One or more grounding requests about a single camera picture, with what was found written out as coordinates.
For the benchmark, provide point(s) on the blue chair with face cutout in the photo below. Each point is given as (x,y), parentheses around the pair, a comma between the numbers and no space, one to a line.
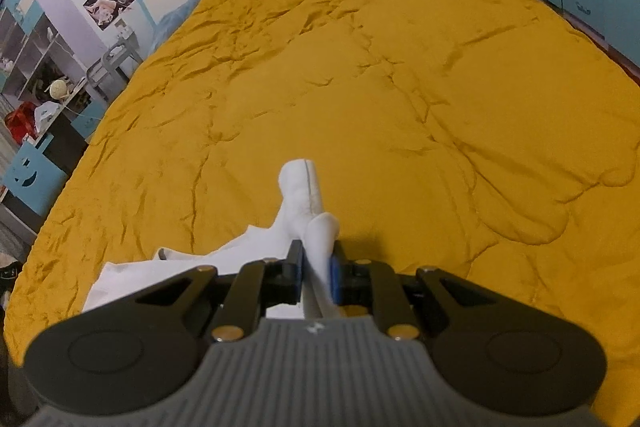
(32,174)

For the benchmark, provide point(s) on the wall outlet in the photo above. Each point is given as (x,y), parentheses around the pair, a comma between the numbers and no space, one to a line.
(123,29)

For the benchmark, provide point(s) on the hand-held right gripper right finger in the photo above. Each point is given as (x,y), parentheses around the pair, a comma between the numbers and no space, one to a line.
(335,279)

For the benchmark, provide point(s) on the white sweatshirt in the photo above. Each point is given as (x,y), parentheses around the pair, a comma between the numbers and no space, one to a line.
(300,202)

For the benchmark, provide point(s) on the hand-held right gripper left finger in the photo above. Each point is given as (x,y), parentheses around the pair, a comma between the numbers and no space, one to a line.
(298,269)

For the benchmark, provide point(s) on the pink and white wall poster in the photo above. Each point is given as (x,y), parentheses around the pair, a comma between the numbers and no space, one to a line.
(107,2)

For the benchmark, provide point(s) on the grey stool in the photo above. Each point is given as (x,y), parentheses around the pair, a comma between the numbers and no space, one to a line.
(112,64)

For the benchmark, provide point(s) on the yellow quilted blanket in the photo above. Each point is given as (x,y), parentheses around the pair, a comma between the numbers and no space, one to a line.
(400,82)

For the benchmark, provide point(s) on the white plastic bag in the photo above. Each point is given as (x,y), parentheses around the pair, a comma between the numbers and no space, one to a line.
(49,114)

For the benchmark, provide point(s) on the red bag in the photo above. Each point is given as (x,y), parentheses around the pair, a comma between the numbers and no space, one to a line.
(21,119)

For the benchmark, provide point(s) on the white and blue shelf desk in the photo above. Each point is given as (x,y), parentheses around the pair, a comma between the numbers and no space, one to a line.
(35,47)

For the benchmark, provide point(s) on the blue pillow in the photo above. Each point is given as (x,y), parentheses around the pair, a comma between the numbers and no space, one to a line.
(182,12)

